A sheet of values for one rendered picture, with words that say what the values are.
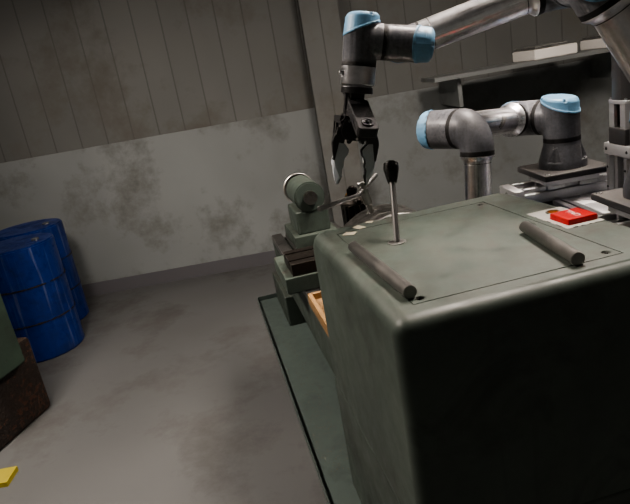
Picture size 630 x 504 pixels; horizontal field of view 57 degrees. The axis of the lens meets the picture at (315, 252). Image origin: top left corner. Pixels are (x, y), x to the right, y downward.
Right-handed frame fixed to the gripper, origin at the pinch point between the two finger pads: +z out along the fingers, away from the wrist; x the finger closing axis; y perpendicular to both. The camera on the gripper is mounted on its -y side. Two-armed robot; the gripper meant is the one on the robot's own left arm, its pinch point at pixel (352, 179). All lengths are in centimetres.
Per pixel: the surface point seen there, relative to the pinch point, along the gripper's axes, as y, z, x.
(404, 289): -49, 10, 5
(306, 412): 42, 83, -3
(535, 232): -38.8, 3.1, -21.9
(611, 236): -44, 2, -33
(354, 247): -24.7, 9.5, 5.9
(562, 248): -49, 3, -20
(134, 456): 131, 153, 60
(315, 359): 77, 80, -13
